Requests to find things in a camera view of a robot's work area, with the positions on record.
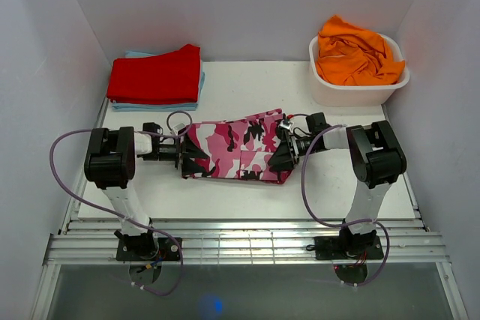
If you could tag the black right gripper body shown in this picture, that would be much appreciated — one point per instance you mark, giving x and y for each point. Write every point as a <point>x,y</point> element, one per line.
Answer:
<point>300,147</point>

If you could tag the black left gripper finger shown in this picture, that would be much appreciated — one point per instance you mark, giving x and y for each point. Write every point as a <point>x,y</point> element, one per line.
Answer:
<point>191,150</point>
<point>195,167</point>

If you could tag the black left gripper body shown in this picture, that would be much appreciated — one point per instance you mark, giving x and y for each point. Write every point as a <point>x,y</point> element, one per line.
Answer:
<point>170,153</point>

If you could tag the pink camouflage trousers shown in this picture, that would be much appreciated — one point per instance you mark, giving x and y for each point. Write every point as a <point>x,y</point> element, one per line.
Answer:
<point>240,149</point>

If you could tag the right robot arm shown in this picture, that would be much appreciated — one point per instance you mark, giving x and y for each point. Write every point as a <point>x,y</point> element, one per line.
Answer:
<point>377,162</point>

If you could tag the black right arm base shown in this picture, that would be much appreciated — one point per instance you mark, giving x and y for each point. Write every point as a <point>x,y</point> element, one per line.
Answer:
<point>332,248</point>

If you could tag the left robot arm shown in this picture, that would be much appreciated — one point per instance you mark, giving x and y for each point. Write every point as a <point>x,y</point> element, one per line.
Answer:
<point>110,164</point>

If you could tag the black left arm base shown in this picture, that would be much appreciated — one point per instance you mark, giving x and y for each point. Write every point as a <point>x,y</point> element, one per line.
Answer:
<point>146,249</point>

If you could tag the white plastic basin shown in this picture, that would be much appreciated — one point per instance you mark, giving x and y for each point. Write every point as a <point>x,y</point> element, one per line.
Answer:
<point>327,94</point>

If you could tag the folded light blue garment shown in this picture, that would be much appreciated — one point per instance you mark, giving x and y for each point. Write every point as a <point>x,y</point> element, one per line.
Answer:
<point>132,107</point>

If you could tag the folded red garment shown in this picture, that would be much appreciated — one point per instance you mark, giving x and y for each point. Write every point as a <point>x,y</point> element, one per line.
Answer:
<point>168,79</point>

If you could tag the crumpled orange garment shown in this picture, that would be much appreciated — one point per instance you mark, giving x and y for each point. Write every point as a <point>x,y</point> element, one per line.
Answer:
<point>352,56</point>

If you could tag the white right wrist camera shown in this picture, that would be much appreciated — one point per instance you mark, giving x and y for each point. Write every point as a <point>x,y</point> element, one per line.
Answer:
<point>286,124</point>

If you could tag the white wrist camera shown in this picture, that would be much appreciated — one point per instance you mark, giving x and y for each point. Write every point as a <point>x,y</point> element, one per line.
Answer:
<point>178,129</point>
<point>286,124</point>

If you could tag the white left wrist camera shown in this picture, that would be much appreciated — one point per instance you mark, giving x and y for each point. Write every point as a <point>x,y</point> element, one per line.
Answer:
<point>178,129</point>

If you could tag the aluminium table frame rails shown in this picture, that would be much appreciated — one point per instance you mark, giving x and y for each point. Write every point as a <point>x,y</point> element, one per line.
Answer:
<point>240,243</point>

